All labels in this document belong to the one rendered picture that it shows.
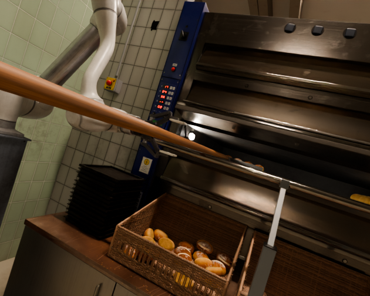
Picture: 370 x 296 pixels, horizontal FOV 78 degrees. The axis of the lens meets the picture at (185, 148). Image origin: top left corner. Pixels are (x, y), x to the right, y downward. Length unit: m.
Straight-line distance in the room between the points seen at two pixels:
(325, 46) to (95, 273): 1.65
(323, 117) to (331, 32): 0.48
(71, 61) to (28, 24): 0.53
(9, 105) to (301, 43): 1.51
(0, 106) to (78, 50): 0.44
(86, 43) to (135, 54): 0.62
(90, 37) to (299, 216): 1.43
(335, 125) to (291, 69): 0.40
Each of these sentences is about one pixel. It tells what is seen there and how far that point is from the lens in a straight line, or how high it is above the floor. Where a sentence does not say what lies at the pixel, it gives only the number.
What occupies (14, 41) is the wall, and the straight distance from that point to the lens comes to 1.76.
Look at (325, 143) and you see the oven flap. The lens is 1.28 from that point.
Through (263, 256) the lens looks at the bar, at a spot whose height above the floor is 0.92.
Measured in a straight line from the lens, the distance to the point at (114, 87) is 1.80.
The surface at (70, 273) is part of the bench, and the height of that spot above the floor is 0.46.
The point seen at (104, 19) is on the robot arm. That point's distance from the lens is 1.18.
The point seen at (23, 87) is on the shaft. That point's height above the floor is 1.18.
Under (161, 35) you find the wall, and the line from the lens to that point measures 1.85.
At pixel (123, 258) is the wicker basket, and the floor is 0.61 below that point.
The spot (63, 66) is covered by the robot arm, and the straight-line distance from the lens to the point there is 1.34.
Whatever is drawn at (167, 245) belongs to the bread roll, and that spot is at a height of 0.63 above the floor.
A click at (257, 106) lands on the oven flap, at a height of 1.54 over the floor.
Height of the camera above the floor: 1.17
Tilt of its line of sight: level
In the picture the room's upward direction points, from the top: 17 degrees clockwise
